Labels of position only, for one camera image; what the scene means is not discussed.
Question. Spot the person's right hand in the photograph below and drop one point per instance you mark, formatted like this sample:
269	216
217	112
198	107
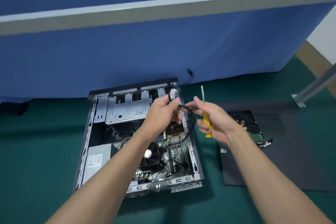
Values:
218	121

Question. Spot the silver metal drive cage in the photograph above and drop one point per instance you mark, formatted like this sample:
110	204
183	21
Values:
126	108

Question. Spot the silver power supply unit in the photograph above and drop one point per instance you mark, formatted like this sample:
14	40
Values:
95	160

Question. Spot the grey metal post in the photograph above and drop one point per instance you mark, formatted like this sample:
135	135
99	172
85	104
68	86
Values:
315	87

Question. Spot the blue cloth curtain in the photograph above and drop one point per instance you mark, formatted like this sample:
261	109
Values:
131	61

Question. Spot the person's left hand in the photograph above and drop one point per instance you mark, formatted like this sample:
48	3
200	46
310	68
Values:
160	118

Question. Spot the person's left forearm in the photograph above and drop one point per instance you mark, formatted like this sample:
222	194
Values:
105	184

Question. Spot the black flat base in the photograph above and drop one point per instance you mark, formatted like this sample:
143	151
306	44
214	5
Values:
13	108

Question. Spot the green floor mat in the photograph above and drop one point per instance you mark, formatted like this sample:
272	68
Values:
31	153

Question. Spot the black side panel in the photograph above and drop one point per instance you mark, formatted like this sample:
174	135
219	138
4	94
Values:
288	158

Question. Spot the desktop computer case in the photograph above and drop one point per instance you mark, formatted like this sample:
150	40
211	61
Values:
89	132

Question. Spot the person's right forearm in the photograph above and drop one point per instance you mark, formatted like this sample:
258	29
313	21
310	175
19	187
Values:
270	184

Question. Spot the hard drive with cables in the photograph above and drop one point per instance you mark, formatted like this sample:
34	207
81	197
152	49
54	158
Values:
249	121

